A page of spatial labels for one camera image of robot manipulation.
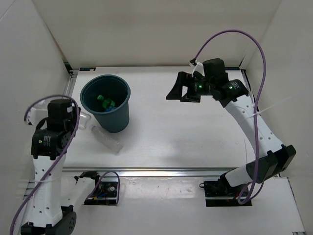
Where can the clear unlabelled plastic bottle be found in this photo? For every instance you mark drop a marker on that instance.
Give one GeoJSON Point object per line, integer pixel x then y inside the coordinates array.
{"type": "Point", "coordinates": [105, 138]}

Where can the dark green plastic bin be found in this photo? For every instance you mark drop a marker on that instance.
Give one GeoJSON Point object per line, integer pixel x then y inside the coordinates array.
{"type": "Point", "coordinates": [115, 88]}

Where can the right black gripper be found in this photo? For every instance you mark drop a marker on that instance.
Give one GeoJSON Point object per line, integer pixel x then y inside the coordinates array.
{"type": "Point", "coordinates": [183, 79]}

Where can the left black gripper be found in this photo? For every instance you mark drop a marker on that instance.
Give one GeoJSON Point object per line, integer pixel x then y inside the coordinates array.
{"type": "Point", "coordinates": [74, 119]}

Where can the aluminium table front rail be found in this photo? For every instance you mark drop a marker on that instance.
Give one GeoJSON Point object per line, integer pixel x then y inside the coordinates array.
{"type": "Point", "coordinates": [156, 171]}

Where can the green plastic bottle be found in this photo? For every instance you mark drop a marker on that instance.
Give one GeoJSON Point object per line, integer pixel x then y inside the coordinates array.
{"type": "Point", "coordinates": [105, 102]}

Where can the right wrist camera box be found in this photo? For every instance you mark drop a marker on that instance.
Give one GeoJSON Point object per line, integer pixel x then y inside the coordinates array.
{"type": "Point", "coordinates": [214, 72]}

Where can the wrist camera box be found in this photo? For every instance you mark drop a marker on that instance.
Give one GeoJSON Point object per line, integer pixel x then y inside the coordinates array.
{"type": "Point", "coordinates": [214, 72]}
{"type": "Point", "coordinates": [60, 109]}

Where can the white blue label bottle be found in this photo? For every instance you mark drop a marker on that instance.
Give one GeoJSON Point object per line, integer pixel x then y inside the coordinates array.
{"type": "Point", "coordinates": [84, 120]}

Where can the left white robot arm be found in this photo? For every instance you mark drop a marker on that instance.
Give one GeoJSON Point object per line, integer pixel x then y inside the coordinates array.
{"type": "Point", "coordinates": [53, 214]}

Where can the blue label plastic bottle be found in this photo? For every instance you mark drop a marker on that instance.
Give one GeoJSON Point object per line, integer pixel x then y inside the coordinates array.
{"type": "Point", "coordinates": [110, 109]}

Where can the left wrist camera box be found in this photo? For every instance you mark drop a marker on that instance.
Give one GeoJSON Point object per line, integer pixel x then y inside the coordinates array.
{"type": "Point", "coordinates": [60, 109]}

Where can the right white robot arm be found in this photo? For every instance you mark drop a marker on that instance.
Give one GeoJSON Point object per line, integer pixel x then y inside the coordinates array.
{"type": "Point", "coordinates": [271, 155]}

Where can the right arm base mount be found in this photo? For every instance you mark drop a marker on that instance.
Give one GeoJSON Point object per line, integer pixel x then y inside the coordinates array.
{"type": "Point", "coordinates": [218, 196]}

